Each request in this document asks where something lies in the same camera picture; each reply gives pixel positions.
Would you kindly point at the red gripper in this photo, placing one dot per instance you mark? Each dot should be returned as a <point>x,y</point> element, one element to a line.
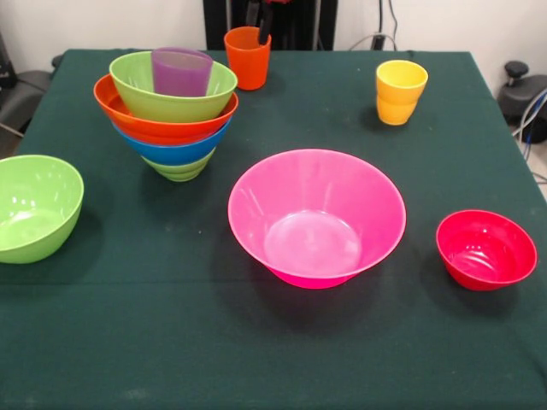
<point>277,1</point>

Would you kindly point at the orange plastic cup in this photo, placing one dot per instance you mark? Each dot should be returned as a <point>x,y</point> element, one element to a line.
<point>248,64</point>

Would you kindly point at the purple plastic cup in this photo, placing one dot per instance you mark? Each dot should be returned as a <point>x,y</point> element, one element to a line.
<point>181,72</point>

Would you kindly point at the large green plastic bowl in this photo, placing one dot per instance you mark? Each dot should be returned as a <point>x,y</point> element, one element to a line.
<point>171,107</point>
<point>34,213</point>

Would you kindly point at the orange plastic bowl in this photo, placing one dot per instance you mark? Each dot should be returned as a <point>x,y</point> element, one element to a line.
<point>162,130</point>

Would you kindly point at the blue plastic bowl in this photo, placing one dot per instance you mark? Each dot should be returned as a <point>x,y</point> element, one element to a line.
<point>171,154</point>

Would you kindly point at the pink plastic bowl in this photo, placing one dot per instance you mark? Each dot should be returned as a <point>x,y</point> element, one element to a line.
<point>316,222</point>

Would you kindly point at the black power plug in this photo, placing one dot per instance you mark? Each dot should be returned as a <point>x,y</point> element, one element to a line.
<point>378,42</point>

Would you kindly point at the yellow plastic cup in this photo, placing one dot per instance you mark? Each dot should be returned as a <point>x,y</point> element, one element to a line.
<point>401,81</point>
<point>396,113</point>

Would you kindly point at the small green plastic bowl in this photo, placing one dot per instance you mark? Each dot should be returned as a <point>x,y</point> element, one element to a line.
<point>179,171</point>

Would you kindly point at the black office chair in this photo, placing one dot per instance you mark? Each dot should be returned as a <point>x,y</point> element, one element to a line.
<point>25,94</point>

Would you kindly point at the black equipment base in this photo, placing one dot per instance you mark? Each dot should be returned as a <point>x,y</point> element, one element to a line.
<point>519,96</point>

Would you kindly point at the small red plastic bowl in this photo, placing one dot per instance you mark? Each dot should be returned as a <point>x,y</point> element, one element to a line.
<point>485,252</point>

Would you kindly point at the dark green tablecloth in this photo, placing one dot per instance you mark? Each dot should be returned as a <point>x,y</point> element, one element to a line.
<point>299,354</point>

